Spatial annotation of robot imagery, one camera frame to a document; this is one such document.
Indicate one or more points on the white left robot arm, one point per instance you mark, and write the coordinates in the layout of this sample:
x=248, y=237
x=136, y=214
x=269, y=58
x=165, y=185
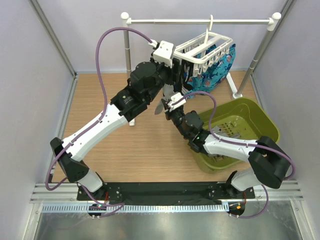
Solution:
x=143, y=85

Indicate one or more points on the green plastic basket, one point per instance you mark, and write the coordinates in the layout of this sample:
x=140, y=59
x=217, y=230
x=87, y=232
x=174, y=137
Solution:
x=249, y=119

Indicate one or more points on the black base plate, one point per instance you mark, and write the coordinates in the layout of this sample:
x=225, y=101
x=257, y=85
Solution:
x=136, y=193

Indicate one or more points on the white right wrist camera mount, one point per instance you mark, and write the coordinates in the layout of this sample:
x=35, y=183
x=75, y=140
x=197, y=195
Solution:
x=175, y=101

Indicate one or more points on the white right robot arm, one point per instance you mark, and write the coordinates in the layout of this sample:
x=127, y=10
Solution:
x=268, y=163

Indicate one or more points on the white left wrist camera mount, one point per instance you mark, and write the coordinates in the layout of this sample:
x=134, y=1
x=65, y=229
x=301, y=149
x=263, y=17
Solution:
x=163, y=52

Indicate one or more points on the white clip hanger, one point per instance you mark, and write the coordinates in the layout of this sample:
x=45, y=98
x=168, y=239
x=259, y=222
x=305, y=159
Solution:
x=204, y=50

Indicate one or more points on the white clothes rack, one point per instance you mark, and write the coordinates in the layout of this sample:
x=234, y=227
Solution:
x=271, y=24

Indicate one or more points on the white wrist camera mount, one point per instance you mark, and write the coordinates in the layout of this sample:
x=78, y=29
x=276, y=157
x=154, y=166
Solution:
x=175, y=101
x=163, y=52

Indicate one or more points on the grey striped sock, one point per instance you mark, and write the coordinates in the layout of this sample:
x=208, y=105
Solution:
x=226, y=131
x=167, y=92

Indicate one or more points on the blue patterned sock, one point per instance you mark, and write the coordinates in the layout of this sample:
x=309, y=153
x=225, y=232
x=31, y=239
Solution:
x=215, y=74

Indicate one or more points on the grey slotted cable duct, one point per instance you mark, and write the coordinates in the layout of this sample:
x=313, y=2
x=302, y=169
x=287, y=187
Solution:
x=98, y=209

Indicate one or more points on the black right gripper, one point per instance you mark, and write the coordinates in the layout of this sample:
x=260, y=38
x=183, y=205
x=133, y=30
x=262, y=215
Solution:
x=168, y=113

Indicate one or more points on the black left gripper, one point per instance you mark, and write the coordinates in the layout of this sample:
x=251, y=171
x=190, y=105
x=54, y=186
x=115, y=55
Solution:
x=176, y=69

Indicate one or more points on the aluminium frame rail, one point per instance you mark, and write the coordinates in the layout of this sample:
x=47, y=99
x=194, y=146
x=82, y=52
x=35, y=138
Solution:
x=67, y=193

